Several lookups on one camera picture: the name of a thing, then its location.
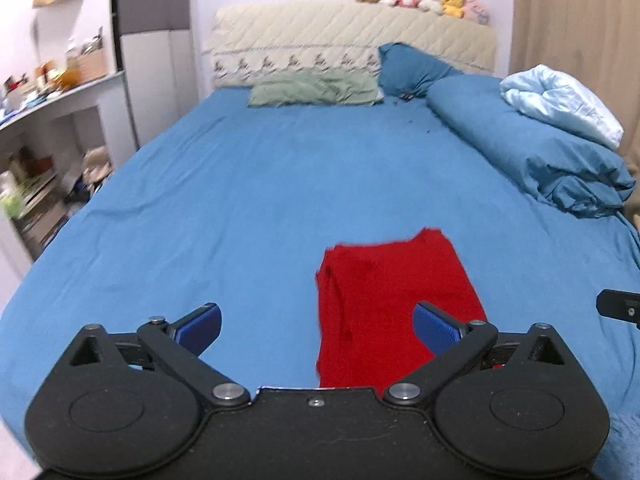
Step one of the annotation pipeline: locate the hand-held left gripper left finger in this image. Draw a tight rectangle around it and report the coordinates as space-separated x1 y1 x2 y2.
61 302 252 407

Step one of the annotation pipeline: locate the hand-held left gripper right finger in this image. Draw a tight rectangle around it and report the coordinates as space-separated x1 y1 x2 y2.
382 302 577 407

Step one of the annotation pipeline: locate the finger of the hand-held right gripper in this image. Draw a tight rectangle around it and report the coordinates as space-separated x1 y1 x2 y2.
597 289 640 331

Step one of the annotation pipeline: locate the red sweater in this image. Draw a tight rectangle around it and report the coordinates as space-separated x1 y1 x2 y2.
314 227 489 390

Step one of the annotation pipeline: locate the fluffy blue rug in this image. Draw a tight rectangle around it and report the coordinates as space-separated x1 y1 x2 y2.
607 407 640 480

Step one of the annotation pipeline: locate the bed with blue sheet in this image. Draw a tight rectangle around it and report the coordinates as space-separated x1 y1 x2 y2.
0 74 640 458

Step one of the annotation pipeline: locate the rolled blue duvet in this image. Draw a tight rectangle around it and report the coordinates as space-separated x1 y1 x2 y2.
425 75 637 219

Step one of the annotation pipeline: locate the beige cloth bag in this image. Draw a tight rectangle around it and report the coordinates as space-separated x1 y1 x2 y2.
81 145 112 184

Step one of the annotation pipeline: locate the light blue blanket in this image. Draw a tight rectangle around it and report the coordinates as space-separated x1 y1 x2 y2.
499 64 625 150

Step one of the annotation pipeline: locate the green tissue pack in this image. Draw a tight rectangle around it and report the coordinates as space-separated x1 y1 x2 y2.
0 191 25 219

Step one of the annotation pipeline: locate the white shelf desk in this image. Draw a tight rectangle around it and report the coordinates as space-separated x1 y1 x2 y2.
0 70 140 263

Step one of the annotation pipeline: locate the blue pillow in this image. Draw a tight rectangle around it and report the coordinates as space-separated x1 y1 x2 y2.
378 42 464 99

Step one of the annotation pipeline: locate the green pillow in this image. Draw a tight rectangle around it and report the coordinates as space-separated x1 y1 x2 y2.
247 69 384 109

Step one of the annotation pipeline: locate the grey and white wardrobe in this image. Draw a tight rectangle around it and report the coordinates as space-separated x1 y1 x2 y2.
110 0 202 152

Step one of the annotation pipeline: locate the wicker basket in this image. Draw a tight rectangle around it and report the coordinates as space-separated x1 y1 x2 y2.
77 48 108 81

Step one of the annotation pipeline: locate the beige curtain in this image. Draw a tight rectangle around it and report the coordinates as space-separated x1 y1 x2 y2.
509 0 640 163

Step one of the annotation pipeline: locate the cream quilted headboard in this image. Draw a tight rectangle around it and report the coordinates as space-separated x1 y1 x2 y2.
209 0 497 92

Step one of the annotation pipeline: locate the pale pink plush toy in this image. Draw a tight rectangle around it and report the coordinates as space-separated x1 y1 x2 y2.
463 0 490 26

